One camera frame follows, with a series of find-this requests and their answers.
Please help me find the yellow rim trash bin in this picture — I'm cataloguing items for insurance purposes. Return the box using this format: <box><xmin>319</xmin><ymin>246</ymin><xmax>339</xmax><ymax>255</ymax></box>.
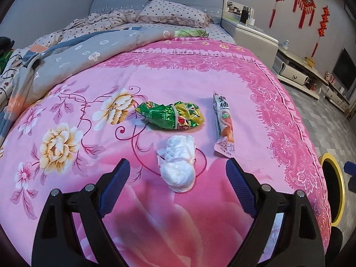
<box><xmin>319</xmin><ymin>152</ymin><xmax>346</xmax><ymax>227</ymax></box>

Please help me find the white low tv cabinet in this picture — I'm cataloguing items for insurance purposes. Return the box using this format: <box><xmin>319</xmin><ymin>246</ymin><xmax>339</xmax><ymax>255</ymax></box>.
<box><xmin>272</xmin><ymin>47</ymin><xmax>350</xmax><ymax>113</ymax></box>

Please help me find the pomelo drink sachet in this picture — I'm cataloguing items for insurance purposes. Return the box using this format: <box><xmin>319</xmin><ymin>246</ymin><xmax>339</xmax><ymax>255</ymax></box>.
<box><xmin>213</xmin><ymin>92</ymin><xmax>235</xmax><ymax>158</ymax></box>

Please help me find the white plastic bag ball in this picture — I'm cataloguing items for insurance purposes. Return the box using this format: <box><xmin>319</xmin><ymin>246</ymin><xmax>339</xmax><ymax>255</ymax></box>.
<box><xmin>157</xmin><ymin>135</ymin><xmax>196</xmax><ymax>193</ymax></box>

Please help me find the white bedside cabinet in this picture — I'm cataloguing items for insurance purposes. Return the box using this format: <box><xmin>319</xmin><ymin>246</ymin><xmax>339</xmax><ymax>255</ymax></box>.
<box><xmin>221</xmin><ymin>18</ymin><xmax>279</xmax><ymax>70</ymax></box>

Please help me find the red chinese knot right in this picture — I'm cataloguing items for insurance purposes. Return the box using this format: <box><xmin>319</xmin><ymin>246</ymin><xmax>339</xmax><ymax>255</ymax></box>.
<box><xmin>311</xmin><ymin>6</ymin><xmax>330</xmax><ymax>57</ymax></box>

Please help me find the green foil snack wrapper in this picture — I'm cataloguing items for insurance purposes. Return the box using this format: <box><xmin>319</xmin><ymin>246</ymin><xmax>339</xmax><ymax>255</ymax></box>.
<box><xmin>135</xmin><ymin>101</ymin><xmax>204</xmax><ymax>130</ymax></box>

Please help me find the red chinese knot centre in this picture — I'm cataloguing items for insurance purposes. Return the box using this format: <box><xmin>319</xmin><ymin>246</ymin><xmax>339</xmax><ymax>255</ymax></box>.
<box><xmin>293</xmin><ymin>0</ymin><xmax>316</xmax><ymax>29</ymax></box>

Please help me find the polka dot crumpled duvet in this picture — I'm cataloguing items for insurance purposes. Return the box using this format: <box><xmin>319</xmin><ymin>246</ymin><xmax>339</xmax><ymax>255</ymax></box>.
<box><xmin>1</xmin><ymin>9</ymin><xmax>136</xmax><ymax>109</ymax></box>

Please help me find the pink floral bedspread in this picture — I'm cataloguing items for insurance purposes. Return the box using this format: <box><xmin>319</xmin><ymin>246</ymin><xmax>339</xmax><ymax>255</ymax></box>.
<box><xmin>1</xmin><ymin>39</ymin><xmax>331</xmax><ymax>266</ymax></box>

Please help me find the grey patterned quilt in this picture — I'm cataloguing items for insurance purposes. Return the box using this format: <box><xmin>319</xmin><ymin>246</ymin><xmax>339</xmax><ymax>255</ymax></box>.
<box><xmin>0</xmin><ymin>26</ymin><xmax>210</xmax><ymax>134</ymax></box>

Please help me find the black thermos bottle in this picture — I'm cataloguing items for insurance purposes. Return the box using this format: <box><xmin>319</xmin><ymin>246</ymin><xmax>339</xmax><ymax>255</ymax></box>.
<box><xmin>240</xmin><ymin>6</ymin><xmax>249</xmax><ymax>24</ymax></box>

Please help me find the green floral folded blanket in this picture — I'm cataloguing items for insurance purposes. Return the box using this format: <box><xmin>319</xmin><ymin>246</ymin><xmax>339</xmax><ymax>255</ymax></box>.
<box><xmin>0</xmin><ymin>37</ymin><xmax>14</xmax><ymax>73</ymax></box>

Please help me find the polka dot pillow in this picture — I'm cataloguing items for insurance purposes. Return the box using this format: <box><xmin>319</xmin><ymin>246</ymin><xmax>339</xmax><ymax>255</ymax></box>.
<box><xmin>137</xmin><ymin>0</ymin><xmax>210</xmax><ymax>28</ymax></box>

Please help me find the black wall television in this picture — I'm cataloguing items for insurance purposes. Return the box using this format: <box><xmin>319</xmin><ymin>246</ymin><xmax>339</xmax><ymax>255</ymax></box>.
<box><xmin>332</xmin><ymin>48</ymin><xmax>356</xmax><ymax>90</ymax></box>

